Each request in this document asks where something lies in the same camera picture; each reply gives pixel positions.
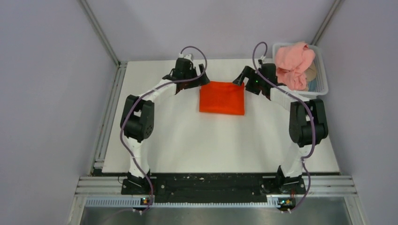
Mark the white plastic basket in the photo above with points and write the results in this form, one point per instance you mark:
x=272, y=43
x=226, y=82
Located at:
x=322, y=85

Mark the aluminium frame rail front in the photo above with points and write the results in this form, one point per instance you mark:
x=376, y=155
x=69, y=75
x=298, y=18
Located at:
x=332, y=200

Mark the blue garment in basket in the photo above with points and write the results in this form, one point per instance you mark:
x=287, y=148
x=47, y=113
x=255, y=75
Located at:
x=312, y=86

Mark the beige garment in basket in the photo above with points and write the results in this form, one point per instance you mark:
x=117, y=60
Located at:
x=311, y=72

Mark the aluminium frame rail left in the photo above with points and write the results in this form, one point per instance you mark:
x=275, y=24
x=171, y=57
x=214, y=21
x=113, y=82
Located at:
x=107, y=119

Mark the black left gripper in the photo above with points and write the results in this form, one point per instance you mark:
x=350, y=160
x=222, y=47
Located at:
x=202, y=80

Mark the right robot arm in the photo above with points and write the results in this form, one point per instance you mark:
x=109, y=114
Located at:
x=307, y=121

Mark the aluminium frame rail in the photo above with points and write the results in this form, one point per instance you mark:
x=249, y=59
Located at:
x=332, y=200
x=107, y=119

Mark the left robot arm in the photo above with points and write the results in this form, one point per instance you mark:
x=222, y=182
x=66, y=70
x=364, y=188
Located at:
x=137, y=121

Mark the pink t-shirt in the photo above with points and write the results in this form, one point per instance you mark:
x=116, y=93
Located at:
x=291, y=63

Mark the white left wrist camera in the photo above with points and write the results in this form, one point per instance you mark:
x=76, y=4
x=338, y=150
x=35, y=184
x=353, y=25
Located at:
x=186, y=56

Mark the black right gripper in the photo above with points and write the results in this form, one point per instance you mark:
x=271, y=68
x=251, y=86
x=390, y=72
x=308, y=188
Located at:
x=248, y=72

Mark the orange t-shirt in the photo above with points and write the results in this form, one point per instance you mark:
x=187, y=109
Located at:
x=222, y=98

